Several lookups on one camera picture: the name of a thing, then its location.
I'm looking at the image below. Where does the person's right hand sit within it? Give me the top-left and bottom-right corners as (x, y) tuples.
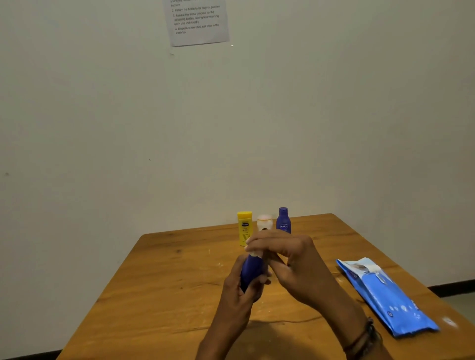
(245, 229), (336, 309)

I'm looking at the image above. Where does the person's left hand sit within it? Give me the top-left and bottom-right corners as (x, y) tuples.
(223, 254), (272, 316)

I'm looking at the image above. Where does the dark blue bottle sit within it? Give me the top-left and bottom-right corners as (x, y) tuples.
(240, 254), (266, 293)

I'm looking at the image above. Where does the person's right forearm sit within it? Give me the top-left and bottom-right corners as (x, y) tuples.
(307, 284), (394, 360)

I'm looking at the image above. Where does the person's left forearm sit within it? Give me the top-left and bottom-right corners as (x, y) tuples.
(195, 300), (257, 360)

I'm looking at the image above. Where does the blue lotion bottle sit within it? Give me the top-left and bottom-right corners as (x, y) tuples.
(276, 207), (292, 234)

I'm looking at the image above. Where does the yellow lotion bottle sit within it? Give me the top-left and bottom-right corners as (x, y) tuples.
(237, 211), (254, 247)

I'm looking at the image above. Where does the blue wet wipes pack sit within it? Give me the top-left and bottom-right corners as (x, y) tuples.
(336, 257), (441, 338)

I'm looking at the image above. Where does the printed paper notice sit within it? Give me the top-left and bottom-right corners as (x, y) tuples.
(164, 0), (230, 47)

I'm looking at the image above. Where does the dark wrist bracelet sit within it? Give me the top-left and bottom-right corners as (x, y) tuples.
(343, 317), (383, 360)

